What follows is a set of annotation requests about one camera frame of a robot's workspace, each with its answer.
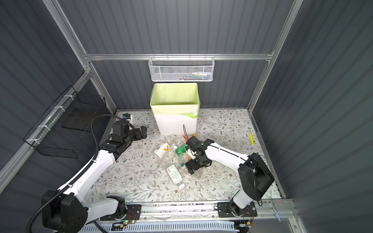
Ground yellow highlighter pen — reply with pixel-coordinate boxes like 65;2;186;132
249;131;254;145

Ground black wire basket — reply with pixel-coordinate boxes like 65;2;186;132
23;89;108;159

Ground clear bottle red label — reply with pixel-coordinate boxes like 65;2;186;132
169;134;197;143

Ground green bottle yellow cap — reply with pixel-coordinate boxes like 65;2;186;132
175;144;187;155

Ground green bin liner bag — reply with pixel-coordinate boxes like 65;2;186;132
150;83;201;118

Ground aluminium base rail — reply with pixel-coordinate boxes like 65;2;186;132
87;200;295;219

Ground black corrugated cable hose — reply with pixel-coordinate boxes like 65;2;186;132
25;114;129;233

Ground toothpaste tube in basket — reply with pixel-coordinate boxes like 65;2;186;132
186;71;212;80

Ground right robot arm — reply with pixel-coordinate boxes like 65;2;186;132
186;136;275;216

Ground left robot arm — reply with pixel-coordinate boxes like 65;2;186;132
33;120;147;233

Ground clear crushed bottle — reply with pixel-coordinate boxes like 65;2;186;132
160;144;186;169

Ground white wire mesh basket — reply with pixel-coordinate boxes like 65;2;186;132
148;58;215;82

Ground white bottle yellow mark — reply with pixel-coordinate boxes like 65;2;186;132
154;141;170;159

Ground clear bottle orange label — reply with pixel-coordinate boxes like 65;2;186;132
181;152;192;164

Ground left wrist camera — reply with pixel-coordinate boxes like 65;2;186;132
122;113;133;124

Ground white plastic bin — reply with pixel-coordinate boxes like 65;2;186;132
153;112;200;136

